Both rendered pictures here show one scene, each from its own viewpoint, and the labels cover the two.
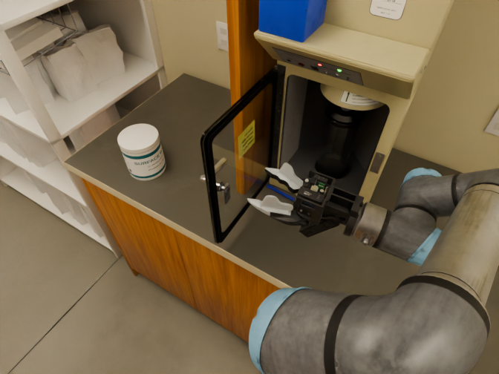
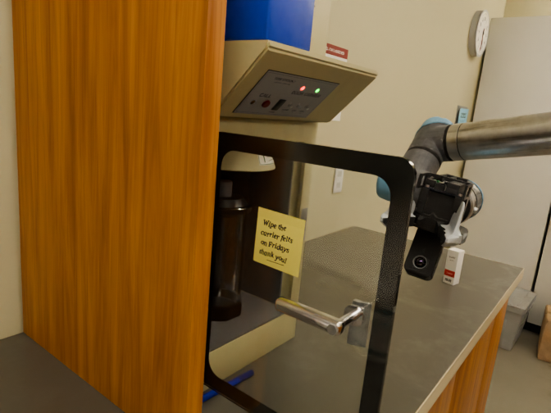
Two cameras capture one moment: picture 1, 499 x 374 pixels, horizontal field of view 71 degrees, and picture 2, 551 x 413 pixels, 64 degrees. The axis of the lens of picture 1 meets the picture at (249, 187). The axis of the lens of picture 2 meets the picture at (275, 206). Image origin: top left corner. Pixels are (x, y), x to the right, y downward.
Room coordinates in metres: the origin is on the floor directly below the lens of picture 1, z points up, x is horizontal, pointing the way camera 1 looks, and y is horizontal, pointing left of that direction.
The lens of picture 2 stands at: (0.61, 0.57, 1.43)
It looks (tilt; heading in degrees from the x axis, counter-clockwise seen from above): 12 degrees down; 275
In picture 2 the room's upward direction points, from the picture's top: 5 degrees clockwise
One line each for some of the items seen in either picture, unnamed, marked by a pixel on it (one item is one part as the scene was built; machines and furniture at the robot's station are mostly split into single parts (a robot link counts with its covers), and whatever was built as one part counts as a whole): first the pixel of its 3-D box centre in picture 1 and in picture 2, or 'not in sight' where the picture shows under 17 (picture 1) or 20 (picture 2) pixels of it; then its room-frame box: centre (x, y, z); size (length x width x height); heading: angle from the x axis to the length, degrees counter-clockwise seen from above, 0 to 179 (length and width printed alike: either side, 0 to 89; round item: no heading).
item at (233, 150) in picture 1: (243, 162); (283, 292); (0.64, 0.01, 1.19); 0.30 x 0.01 x 0.40; 148
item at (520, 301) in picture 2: not in sight; (480, 307); (-0.65, -2.55, 0.17); 0.60 x 0.42 x 0.33; 147
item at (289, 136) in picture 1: (341, 120); not in sight; (0.81, -0.27, 1.19); 0.26 x 0.24 x 0.35; 59
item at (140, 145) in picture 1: (142, 152); not in sight; (0.86, 0.36, 1.02); 0.13 x 0.13 x 0.15
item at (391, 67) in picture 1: (334, 64); (299, 90); (0.66, -0.17, 1.46); 0.32 x 0.12 x 0.10; 59
